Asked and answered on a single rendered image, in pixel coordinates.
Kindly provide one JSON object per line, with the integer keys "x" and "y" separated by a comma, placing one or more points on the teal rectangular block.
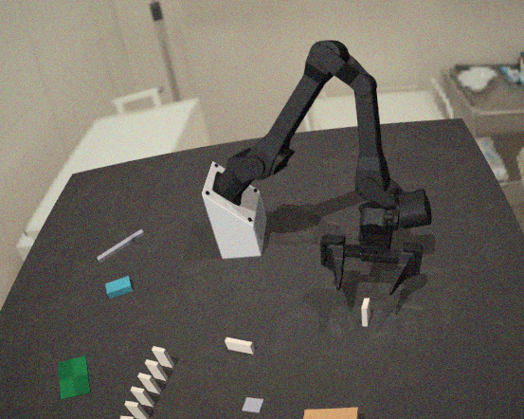
{"x": 119, "y": 287}

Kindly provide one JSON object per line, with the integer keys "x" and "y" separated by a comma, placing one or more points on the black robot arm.
{"x": 389, "y": 206}

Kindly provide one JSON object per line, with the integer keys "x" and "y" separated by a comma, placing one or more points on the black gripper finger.
{"x": 403, "y": 270}
{"x": 335, "y": 262}

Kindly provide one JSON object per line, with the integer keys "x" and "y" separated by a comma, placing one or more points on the white thin bar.
{"x": 120, "y": 246}

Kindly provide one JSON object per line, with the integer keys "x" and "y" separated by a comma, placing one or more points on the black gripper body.
{"x": 371, "y": 249}

